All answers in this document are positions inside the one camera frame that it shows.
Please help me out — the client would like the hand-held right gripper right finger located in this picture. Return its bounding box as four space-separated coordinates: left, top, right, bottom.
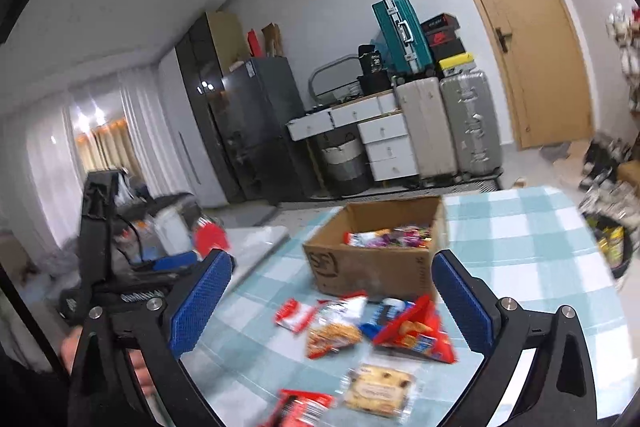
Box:
431 248 598 427

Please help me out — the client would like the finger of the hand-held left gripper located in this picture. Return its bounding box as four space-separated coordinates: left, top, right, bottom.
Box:
131 251 202 288

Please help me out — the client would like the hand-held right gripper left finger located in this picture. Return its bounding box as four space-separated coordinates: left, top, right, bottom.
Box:
67 248 236 427

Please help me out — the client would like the red chips bag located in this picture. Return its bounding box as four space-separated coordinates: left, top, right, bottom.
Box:
372 293 457 364

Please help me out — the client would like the blue snack packet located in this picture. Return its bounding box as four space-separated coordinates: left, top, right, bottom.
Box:
359 298 417 342

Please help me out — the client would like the small red white packet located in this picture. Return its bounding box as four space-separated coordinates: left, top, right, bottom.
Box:
274 298 317 334

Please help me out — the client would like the brown cardboard box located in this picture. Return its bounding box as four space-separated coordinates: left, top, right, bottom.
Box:
302 195 448 303

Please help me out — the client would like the heap of mixed snacks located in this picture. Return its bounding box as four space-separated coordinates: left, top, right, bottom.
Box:
344 223 435 250

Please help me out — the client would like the white snack packet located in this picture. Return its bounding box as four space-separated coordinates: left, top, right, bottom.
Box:
317 293 370 320

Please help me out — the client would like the clear cookie packet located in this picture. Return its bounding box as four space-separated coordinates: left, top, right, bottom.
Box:
341 363 418 419

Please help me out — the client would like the golden brown snack bag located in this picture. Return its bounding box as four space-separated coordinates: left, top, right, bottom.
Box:
306 307 363 360

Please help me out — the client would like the red dark snack packet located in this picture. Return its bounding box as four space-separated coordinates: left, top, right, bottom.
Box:
260 388 335 427

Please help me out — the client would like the person's left forearm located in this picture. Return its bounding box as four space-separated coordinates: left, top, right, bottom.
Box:
0 342 76 427

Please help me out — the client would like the person's left hand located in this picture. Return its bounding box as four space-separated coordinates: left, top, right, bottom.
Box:
61 326 157 400

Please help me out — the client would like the white side table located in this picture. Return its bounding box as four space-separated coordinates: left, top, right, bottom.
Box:
115 227 291 288

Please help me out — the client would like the white curtain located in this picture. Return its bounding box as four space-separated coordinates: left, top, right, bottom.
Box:
0 72 166 248

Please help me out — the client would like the black trash bin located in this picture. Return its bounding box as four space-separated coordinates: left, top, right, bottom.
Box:
577 202 638 280

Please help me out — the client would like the white drawer desk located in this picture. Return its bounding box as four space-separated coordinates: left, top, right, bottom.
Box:
286 91 421 182

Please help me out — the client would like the grey refrigerator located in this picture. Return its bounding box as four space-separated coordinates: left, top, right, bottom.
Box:
220 57 321 205

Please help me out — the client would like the beige suitcase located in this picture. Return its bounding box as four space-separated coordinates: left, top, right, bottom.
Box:
394 77 458 185

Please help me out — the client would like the silver suitcase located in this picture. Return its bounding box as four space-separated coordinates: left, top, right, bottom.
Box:
439 69 503 180

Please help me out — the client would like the grey white laundry basket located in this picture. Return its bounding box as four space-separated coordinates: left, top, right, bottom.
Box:
320 134 371 198

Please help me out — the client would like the grey door mat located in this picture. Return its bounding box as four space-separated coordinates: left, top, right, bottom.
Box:
540 139 591 162

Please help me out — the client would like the dark glass cabinet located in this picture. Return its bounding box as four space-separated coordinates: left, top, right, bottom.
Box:
175 12 251 205

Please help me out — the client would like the black case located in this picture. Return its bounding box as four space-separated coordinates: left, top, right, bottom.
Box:
357 72 393 92

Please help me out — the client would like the brown cardboard piece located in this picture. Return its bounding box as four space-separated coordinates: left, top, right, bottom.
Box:
262 23 283 58

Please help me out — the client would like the black bag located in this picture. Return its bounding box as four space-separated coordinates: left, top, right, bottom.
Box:
357 42 386 75

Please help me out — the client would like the red logo black shoe box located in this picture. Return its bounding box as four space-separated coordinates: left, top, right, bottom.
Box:
425 29 461 48

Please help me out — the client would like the wooden door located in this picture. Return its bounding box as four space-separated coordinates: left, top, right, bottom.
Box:
432 0 596 150

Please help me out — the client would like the teal suitcase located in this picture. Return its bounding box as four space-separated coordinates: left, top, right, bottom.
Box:
371 0 431 75

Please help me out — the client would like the grey rounded frame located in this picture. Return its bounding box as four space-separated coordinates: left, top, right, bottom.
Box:
308 54 363 100

